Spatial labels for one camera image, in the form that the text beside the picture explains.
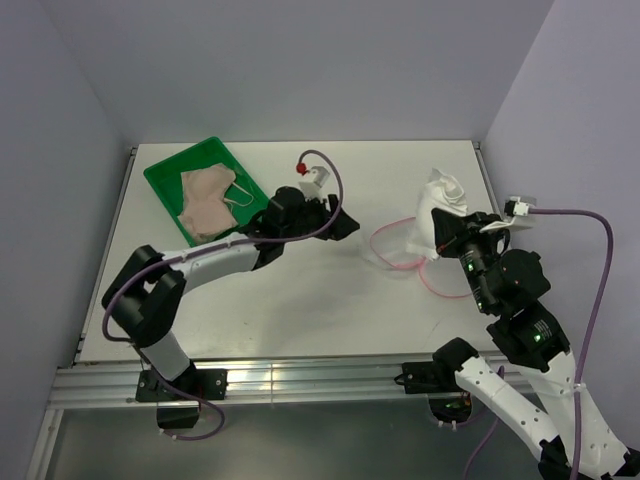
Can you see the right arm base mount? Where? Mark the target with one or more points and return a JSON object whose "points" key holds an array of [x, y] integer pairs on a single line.
{"points": [[448, 403]]}

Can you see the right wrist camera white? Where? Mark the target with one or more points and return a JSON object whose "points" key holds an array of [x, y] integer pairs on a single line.
{"points": [[517, 215]]}

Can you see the white mesh laundry bag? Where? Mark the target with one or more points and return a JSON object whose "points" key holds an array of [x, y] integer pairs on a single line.
{"points": [[385, 248]]}

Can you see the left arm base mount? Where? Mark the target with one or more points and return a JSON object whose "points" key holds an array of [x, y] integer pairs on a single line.
{"points": [[179, 407]]}

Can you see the green plastic tray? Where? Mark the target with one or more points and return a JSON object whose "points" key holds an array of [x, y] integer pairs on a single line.
{"points": [[165, 179]]}

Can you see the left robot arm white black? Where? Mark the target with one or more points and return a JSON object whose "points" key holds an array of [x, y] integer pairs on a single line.
{"points": [[143, 299]]}

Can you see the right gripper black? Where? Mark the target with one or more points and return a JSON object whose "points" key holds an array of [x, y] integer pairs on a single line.
{"points": [[451, 229]]}

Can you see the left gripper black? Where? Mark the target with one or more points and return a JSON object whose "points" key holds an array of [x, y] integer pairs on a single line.
{"points": [[341, 227]]}

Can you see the beige pink bra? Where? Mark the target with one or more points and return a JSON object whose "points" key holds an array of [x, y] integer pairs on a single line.
{"points": [[207, 212]]}

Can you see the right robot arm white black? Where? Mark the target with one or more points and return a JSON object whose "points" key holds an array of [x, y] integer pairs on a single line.
{"points": [[567, 434]]}

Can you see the aluminium front rail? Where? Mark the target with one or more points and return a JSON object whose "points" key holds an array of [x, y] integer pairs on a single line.
{"points": [[262, 381]]}

